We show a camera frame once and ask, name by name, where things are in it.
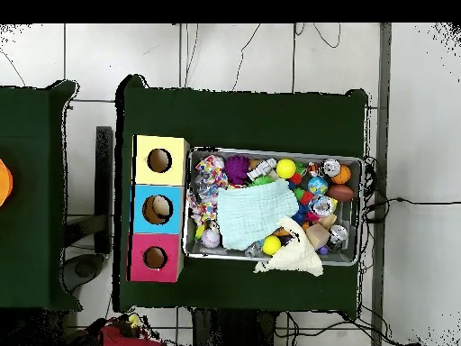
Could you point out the yellow rubber duck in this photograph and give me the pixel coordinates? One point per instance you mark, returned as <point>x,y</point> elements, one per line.
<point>134,320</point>

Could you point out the mint waffle cloth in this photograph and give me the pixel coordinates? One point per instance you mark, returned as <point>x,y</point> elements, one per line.
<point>252,212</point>

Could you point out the cream waffle cloth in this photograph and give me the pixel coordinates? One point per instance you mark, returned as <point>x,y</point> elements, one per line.
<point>295,257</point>

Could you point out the wooden box with three holes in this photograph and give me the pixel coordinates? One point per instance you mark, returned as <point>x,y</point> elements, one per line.
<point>169,220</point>

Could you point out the shallow clear mesh bin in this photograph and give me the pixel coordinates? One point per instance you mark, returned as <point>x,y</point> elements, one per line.
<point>342,256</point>

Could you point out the dark grey floor base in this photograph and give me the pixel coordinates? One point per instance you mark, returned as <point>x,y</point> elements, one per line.
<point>84,268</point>

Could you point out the white baseball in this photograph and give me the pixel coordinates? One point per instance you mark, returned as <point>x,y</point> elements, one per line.
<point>210,238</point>

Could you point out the yellow ball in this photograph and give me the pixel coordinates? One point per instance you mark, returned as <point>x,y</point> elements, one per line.
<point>271,245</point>
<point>286,168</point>

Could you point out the colourful confetti print packet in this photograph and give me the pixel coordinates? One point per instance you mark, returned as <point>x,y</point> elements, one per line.
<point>212,171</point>

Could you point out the orange round object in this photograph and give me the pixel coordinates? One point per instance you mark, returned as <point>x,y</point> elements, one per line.
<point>4,183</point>

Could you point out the purple spiky ball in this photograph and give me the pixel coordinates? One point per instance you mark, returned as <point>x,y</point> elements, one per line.
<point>236,169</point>

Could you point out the dark green tablecloth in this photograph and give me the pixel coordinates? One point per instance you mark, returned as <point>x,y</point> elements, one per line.
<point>28,144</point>
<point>234,119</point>

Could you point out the blue globe ball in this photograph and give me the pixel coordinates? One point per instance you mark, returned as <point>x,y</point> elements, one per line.
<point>318,185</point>

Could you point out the silver drink can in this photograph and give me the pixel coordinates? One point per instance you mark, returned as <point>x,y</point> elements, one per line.
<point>331,168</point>

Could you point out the black pedestal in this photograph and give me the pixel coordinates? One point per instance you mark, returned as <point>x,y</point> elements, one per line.
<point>230,328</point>

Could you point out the silver toy camera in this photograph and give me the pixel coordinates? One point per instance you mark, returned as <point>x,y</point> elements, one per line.
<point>261,169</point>

